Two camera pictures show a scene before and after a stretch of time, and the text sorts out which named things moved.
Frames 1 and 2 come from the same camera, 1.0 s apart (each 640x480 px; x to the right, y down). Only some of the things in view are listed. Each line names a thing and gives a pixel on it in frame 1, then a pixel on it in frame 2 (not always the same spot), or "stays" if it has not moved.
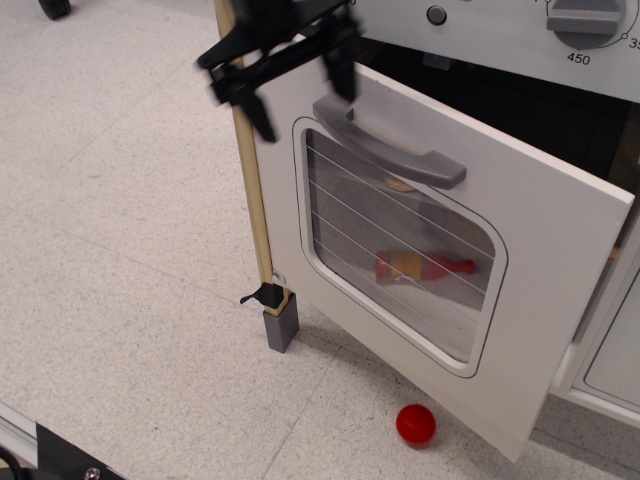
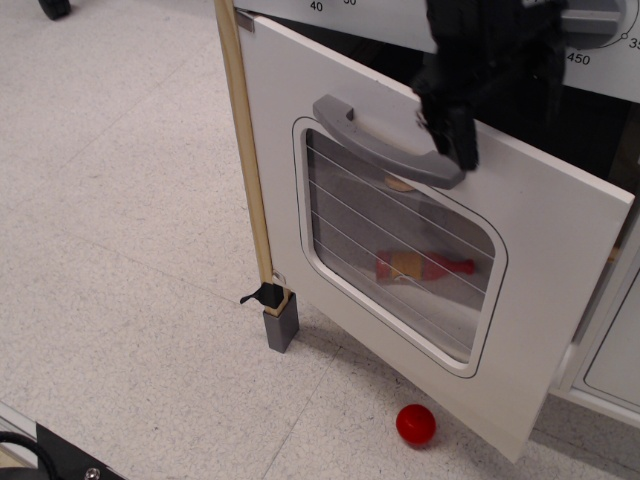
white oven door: (457, 257) stays
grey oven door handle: (435, 167) stays
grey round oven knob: (584, 24) stays
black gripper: (267, 32) to (498, 56)
